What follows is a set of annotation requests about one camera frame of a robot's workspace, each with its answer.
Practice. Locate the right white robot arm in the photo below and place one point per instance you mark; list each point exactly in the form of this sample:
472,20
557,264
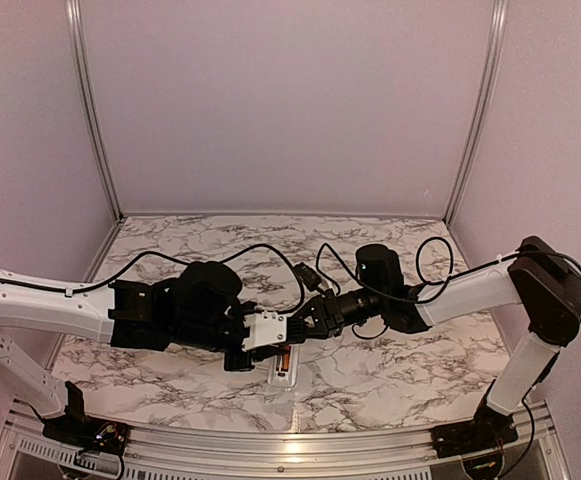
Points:
546,283

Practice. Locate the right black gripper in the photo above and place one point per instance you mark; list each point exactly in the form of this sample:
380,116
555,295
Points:
331,316

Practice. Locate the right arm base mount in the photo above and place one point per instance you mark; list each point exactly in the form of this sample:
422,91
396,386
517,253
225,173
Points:
487,429

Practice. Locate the left aluminium corner post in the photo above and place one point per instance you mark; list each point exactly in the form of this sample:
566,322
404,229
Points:
79,49

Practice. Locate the front aluminium rail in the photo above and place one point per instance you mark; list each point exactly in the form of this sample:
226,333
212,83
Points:
159,452

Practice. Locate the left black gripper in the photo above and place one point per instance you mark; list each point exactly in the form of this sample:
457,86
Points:
246,364

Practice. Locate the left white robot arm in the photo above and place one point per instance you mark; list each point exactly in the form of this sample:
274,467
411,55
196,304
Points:
199,308

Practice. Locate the white remote control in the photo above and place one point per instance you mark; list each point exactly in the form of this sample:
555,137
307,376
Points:
289,381

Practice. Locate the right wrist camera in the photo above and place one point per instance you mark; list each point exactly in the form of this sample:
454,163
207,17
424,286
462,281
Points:
308,276

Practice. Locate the right aluminium corner post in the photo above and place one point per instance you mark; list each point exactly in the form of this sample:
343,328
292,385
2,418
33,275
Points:
484,98

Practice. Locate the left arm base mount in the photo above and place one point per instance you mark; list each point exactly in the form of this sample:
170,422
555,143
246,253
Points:
91,434

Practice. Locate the aluminium corner post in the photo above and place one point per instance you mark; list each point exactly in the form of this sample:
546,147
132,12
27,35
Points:
79,49
484,98

